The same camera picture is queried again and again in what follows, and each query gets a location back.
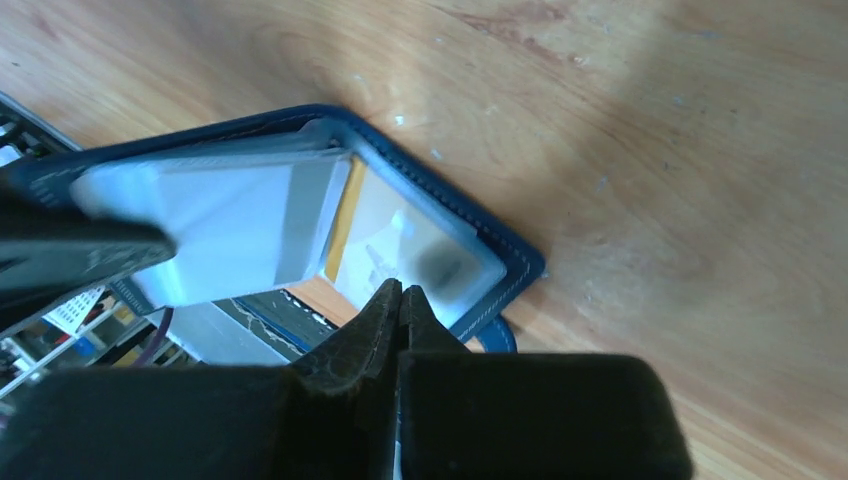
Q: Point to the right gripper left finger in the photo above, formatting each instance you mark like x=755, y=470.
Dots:
x=329, y=415

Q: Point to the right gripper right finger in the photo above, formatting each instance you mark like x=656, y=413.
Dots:
x=467, y=415

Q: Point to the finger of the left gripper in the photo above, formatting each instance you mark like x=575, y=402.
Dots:
x=50, y=256

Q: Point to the gold orange card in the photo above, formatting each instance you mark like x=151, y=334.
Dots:
x=381, y=232

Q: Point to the dark blue card holder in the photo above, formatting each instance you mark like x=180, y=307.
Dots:
x=46, y=182

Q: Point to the white card in holder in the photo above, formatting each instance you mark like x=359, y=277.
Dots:
x=241, y=224

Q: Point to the white slotted cable duct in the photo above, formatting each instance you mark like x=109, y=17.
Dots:
x=70, y=316

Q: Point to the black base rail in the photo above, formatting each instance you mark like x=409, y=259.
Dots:
x=280, y=320

